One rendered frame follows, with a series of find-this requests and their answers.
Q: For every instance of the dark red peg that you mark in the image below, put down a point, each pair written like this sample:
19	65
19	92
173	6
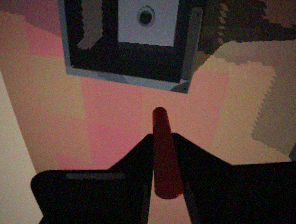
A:
167	175

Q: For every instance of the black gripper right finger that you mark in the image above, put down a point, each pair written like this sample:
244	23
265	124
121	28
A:
212	186

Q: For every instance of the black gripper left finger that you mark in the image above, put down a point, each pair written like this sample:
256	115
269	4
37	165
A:
124	188

